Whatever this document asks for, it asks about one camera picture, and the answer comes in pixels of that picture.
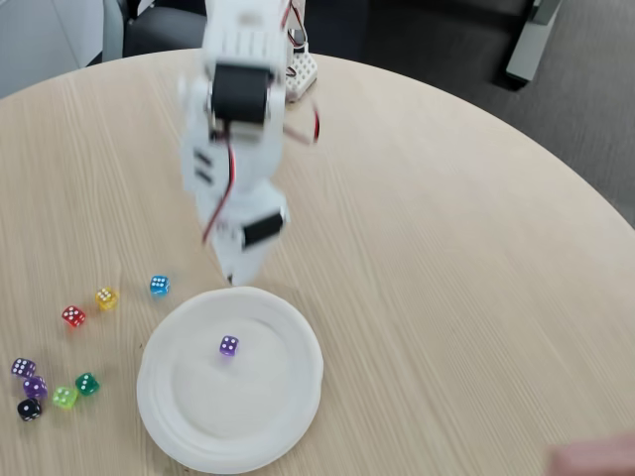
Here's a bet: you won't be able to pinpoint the red translucent dice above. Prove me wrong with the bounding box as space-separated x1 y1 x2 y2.
61 304 87 329

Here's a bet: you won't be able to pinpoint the yellow translucent dice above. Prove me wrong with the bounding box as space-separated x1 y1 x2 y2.
94 286 120 312

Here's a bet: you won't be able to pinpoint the red black servo cable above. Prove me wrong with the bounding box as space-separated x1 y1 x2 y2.
283 98 321 146
201 141 239 245

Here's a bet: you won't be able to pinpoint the grey desk leg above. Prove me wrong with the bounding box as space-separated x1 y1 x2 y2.
505 0 562 83

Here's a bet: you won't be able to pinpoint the white paper plate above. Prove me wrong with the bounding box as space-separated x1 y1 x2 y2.
136 286 325 475

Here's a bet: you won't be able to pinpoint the black office chair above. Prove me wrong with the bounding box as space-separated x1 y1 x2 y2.
123 0 207 57

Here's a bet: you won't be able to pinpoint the person's hand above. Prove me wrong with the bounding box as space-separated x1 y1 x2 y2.
548 434 635 476

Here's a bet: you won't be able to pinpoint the black dice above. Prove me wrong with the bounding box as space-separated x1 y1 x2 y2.
16 398 44 422

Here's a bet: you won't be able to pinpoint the light green translucent dice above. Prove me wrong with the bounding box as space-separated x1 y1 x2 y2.
52 385 79 411

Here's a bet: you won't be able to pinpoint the dark green translucent dice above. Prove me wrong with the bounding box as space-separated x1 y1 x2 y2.
74 372 100 398

